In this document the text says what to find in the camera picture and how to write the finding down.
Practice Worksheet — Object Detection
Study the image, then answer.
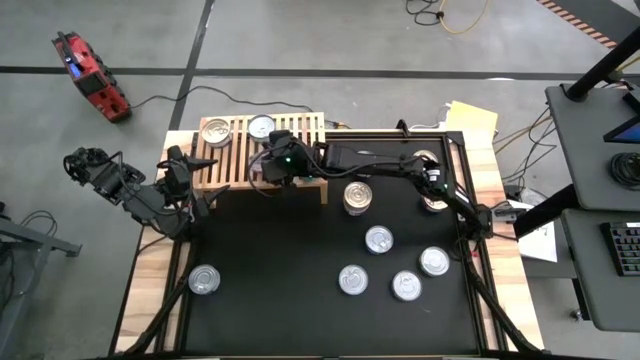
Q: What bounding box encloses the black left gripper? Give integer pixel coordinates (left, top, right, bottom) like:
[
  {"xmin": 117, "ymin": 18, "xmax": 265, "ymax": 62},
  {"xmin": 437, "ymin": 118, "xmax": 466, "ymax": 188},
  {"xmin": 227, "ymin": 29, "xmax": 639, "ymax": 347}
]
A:
[{"xmin": 159, "ymin": 144, "xmax": 231, "ymax": 211}]

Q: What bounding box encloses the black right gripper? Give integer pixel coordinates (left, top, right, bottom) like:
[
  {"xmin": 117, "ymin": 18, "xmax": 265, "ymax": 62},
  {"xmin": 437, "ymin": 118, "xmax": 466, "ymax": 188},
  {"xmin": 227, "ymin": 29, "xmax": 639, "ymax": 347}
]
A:
[{"xmin": 259, "ymin": 129, "xmax": 321, "ymax": 186}]

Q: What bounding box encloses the blue salmon can gold lid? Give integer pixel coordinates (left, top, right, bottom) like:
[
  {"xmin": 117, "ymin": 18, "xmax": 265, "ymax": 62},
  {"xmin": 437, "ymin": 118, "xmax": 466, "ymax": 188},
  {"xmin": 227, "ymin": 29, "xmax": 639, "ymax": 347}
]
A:
[{"xmin": 199, "ymin": 117, "xmax": 232, "ymax": 149}]

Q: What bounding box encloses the blue red label can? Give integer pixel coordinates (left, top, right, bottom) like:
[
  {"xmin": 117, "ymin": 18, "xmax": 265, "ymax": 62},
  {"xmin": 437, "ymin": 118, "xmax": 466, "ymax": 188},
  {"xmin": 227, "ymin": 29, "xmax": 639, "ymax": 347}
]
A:
[
  {"xmin": 342, "ymin": 181, "xmax": 374, "ymax": 212},
  {"xmin": 422, "ymin": 197, "xmax": 450, "ymax": 214}
]

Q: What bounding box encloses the wooden slatted shelf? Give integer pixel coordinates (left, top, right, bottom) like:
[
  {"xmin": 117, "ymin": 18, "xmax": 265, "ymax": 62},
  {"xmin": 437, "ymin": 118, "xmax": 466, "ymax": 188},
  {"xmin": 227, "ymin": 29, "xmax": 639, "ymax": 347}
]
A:
[{"xmin": 188, "ymin": 112, "xmax": 330, "ymax": 205}]

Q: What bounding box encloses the silver lid blue can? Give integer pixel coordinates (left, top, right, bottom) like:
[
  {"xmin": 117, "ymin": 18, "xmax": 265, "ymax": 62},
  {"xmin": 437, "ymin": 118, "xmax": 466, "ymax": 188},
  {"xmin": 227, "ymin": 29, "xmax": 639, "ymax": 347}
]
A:
[{"xmin": 364, "ymin": 224, "xmax": 395, "ymax": 255}]

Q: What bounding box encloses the green label tuna can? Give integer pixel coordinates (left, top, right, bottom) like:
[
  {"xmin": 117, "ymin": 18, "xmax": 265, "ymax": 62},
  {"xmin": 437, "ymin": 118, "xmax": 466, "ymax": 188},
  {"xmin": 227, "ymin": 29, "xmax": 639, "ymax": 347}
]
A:
[{"xmin": 337, "ymin": 264, "xmax": 370, "ymax": 297}]

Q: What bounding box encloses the black table mat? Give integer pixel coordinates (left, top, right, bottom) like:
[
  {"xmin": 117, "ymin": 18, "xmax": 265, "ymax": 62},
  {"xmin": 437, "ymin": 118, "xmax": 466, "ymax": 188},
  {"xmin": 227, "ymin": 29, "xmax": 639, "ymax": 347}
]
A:
[{"xmin": 182, "ymin": 133, "xmax": 484, "ymax": 357}]

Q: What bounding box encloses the grey metal stand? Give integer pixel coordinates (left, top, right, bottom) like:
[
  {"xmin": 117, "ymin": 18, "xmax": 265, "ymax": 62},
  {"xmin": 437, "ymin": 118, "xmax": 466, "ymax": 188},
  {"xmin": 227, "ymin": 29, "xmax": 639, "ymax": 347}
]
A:
[{"xmin": 0, "ymin": 199, "xmax": 84, "ymax": 360}]

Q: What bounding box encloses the yellow paper folder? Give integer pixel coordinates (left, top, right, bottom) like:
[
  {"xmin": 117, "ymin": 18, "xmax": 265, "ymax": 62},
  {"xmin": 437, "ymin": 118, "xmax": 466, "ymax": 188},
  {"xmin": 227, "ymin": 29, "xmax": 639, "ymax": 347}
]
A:
[{"xmin": 443, "ymin": 99, "xmax": 500, "ymax": 146}]

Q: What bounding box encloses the white paper sheet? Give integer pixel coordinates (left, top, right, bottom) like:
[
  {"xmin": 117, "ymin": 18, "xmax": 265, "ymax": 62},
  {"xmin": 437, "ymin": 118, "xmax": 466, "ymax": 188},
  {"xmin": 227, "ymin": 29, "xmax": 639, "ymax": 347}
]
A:
[{"xmin": 494, "ymin": 199, "xmax": 559, "ymax": 264}]

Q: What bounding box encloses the grey side desk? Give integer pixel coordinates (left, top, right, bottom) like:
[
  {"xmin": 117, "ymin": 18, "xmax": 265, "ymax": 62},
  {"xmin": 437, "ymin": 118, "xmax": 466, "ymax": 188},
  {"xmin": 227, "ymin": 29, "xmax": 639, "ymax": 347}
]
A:
[{"xmin": 543, "ymin": 82, "xmax": 640, "ymax": 334}]

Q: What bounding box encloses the hazard striped floor ramp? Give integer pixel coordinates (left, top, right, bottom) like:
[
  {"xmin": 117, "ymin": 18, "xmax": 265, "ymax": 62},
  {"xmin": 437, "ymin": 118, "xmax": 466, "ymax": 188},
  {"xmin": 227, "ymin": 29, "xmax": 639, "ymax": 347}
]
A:
[{"xmin": 534, "ymin": 0, "xmax": 640, "ymax": 51}]

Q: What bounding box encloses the black pole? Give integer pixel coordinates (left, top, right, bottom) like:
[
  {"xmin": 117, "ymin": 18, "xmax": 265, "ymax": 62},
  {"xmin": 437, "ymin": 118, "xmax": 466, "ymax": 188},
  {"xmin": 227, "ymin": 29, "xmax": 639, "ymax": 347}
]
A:
[{"xmin": 564, "ymin": 24, "xmax": 640, "ymax": 104}]

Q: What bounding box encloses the tablet screen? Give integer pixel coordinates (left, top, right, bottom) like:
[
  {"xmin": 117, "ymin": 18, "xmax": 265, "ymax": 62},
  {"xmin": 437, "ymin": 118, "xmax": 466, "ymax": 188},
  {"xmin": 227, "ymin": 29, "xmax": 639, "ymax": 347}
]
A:
[{"xmin": 602, "ymin": 89, "xmax": 640, "ymax": 146}]

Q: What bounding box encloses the black keyboard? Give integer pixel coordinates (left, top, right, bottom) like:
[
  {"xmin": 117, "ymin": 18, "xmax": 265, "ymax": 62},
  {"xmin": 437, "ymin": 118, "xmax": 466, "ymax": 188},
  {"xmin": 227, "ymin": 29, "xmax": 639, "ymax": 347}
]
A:
[{"xmin": 599, "ymin": 221, "xmax": 640, "ymax": 278}]

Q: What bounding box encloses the long black floor cable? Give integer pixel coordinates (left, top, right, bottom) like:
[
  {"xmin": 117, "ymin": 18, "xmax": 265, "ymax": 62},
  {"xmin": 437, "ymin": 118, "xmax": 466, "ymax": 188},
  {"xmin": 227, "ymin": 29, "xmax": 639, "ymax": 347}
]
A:
[{"xmin": 129, "ymin": 84, "xmax": 341, "ymax": 129}]

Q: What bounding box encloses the looped black floor cable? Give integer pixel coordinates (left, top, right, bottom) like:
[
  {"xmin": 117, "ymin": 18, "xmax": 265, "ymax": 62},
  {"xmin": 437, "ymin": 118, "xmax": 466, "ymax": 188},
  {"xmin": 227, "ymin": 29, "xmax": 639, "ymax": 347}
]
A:
[{"xmin": 404, "ymin": 0, "xmax": 446, "ymax": 27}]

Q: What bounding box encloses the yellow floor cable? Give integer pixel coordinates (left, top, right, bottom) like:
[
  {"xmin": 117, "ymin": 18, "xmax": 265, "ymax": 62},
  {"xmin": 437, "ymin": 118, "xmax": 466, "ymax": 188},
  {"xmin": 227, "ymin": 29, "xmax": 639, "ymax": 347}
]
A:
[{"xmin": 438, "ymin": 0, "xmax": 494, "ymax": 36}]

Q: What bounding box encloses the black cable beside desk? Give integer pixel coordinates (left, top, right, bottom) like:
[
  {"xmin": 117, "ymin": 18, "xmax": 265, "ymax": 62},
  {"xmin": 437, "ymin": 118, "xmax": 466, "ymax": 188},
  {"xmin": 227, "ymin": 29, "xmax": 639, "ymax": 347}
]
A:
[{"xmin": 492, "ymin": 107, "xmax": 559, "ymax": 186}]

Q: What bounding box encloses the coiled black cable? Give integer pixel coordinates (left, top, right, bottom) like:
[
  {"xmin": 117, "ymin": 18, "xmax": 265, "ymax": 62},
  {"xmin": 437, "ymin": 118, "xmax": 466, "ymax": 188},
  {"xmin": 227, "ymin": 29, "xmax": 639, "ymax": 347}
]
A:
[{"xmin": 607, "ymin": 151, "xmax": 640, "ymax": 192}]

